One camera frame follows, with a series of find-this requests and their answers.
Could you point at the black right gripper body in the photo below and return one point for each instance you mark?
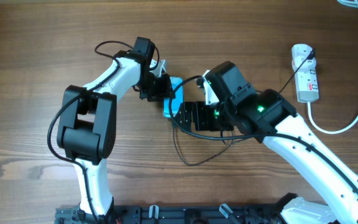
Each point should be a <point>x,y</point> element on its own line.
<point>208,117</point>

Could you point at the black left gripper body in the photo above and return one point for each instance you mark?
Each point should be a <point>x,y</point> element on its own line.
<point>153,88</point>

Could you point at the blue Galaxy smartphone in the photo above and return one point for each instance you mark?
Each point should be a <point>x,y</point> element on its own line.
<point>177,99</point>

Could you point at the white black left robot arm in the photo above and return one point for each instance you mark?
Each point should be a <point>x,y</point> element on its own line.
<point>86,121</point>

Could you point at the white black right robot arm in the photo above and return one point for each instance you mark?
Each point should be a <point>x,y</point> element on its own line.
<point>274,122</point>

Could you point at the white power strip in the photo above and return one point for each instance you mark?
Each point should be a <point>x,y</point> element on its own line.
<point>304,64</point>

